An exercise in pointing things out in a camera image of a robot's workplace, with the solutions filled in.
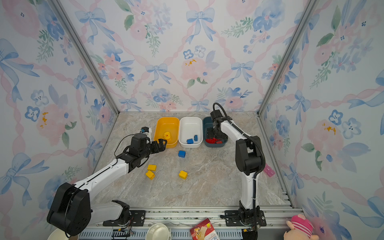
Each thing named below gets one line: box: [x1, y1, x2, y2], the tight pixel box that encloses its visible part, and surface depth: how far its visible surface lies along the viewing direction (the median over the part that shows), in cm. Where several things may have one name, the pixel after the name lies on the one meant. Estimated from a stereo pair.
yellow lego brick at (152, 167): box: [147, 164, 157, 172], surface depth 92 cm
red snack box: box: [190, 218, 221, 240], surface depth 69 cm
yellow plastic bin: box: [154, 117, 180, 149], surface depth 109 cm
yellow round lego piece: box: [163, 131, 171, 140], surface depth 105 cm
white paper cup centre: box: [145, 223, 170, 240], surface depth 71 cm
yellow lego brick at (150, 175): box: [145, 170, 156, 180], surface depth 88 cm
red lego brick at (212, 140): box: [205, 137, 220, 144], surface depth 103 cm
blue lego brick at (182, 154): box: [178, 150, 186, 158], surface depth 99 cm
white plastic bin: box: [178, 116, 203, 148], surface depth 109 cm
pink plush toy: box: [283, 213, 320, 240], surface depth 68 cm
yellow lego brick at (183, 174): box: [179, 170, 188, 180], surface depth 89 cm
